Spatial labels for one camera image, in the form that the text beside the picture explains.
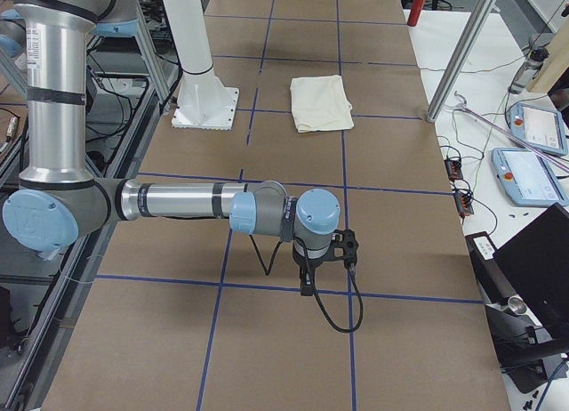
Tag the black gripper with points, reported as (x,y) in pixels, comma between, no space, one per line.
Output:
(306,265)

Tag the cream long-sleeve cat shirt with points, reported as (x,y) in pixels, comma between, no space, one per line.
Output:
(320,104)

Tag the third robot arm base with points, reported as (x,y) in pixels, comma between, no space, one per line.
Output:
(13,33)

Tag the metal reacher grabber stick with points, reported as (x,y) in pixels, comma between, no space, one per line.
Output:
(554,160)

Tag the near teach pendant tablet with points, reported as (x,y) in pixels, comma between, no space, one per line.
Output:
(526,179)

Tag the teach pendant tablet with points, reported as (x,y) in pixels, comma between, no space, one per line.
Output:
(526,179)
(542,128)

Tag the far teach pendant tablet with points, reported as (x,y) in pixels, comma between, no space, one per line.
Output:
(542,128)

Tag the red water bottle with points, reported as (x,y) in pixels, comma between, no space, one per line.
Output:
(415,12)

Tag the wrist black camera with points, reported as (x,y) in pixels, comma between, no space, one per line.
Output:
(344,248)

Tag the aluminium frame post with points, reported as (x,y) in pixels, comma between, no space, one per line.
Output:
(468,37)

